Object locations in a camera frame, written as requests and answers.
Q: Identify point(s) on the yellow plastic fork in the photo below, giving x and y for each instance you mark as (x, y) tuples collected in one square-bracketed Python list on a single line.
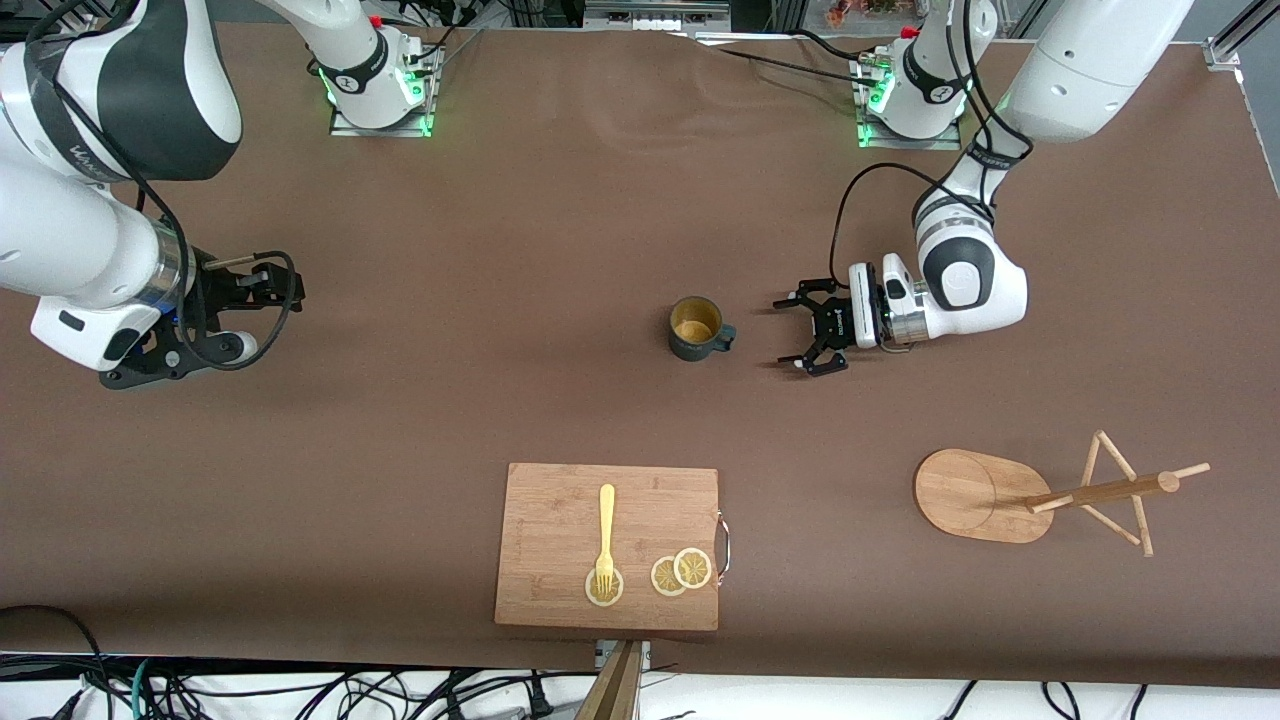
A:
[(606, 520)]

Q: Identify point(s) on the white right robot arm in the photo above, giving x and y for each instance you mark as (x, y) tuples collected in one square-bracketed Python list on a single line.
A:
[(60, 230)]

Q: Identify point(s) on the white power strip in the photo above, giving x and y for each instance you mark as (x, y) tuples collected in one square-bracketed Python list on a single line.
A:
[(655, 18)]

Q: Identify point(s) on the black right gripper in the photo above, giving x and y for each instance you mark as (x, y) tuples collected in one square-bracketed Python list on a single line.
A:
[(216, 291)]

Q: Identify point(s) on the bamboo cutting board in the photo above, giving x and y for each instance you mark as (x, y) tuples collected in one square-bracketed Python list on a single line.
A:
[(560, 530)]

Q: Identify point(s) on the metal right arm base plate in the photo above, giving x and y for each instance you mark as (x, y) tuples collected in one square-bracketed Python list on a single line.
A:
[(345, 125)]

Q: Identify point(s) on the brown table cover sheet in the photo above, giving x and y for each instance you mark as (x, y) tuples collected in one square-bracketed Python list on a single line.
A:
[(500, 250)]

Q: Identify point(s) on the lemon slice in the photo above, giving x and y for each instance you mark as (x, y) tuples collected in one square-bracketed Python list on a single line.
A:
[(693, 568), (662, 578), (592, 595)]

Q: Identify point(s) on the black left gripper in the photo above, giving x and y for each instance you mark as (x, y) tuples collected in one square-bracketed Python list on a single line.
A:
[(832, 322)]

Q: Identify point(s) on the teal mug with yellow inside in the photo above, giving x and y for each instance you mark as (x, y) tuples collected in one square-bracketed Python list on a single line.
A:
[(690, 345)]

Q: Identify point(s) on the wooden cup rack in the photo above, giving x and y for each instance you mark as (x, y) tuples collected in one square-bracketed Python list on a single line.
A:
[(965, 495)]

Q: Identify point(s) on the aluminium corner bracket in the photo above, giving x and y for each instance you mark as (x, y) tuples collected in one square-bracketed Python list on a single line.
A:
[(1222, 55)]

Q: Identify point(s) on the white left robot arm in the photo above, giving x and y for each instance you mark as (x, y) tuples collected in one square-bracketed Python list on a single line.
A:
[(1090, 70)]

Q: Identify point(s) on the wooden post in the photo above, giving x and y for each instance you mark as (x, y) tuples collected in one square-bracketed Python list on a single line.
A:
[(612, 690)]

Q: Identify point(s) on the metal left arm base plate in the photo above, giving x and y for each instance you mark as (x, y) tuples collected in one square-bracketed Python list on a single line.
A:
[(945, 142)]

